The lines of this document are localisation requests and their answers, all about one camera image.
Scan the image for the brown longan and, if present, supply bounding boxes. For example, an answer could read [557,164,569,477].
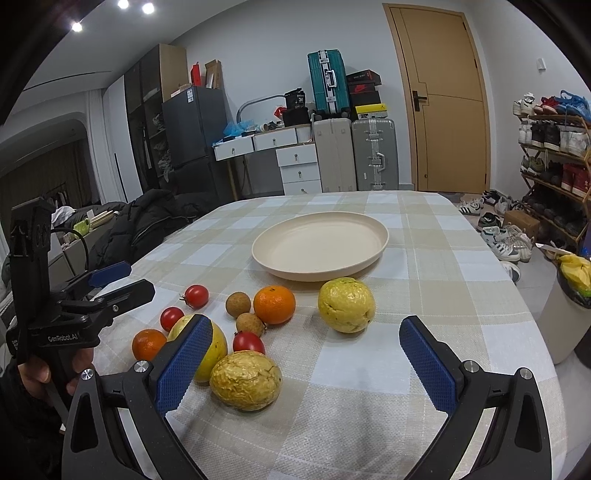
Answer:
[235,313,266,337]
[225,292,252,319]

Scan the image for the cherry tomato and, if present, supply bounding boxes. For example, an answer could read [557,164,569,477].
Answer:
[159,306,184,332]
[232,331,266,355]
[180,284,209,310]

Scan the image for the white trash bin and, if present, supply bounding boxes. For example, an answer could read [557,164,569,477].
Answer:
[536,268,590,365]

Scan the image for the small orange tangerine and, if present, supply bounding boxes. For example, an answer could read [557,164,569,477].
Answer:
[131,329,167,361]

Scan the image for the yellow green guava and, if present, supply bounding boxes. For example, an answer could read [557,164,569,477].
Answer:
[318,277,376,334]

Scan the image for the wooden door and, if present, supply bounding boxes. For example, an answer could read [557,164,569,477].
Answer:
[385,4,491,194]

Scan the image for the stacked shoe boxes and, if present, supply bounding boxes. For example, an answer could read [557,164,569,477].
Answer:
[346,69,386,119]

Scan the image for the black jacket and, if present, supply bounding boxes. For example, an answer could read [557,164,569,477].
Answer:
[88,190,219,270]

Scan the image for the teal suitcase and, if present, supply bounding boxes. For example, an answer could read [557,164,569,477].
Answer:
[308,49,351,119]

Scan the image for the large orange tangerine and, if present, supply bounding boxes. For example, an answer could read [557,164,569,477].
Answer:
[253,285,296,325]

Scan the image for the white green sneaker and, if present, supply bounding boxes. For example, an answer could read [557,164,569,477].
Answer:
[481,225,533,263]

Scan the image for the beige suitcase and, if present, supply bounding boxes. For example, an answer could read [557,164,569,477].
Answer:
[312,118,356,193]

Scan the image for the wooden shoe rack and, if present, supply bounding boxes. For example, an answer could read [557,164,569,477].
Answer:
[517,114,590,251]

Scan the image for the cream round plate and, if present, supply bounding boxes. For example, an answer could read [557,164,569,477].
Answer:
[252,211,390,283]

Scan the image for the wrinkled golden passion fruit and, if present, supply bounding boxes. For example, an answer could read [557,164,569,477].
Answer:
[209,350,283,412]

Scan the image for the person's left hand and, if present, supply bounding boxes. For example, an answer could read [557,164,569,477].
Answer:
[18,348,94,398]

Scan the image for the checkered beige tablecloth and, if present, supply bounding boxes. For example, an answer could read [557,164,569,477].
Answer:
[94,191,567,479]

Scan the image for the white drawer desk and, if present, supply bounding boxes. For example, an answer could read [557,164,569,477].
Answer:
[213,124,322,199]

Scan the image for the smooth yellow large fruit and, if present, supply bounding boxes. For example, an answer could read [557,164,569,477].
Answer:
[167,314,228,385]

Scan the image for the dark tall cabinet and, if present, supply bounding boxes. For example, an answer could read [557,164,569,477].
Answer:
[124,44,188,192]

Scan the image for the dark grey refrigerator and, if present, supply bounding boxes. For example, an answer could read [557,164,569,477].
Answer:
[162,86,233,206]

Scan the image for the cherry tomato top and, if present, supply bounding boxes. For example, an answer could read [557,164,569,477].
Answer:
[180,284,209,310]

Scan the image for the silver suitcase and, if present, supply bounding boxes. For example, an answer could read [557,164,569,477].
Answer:
[352,118,400,191]

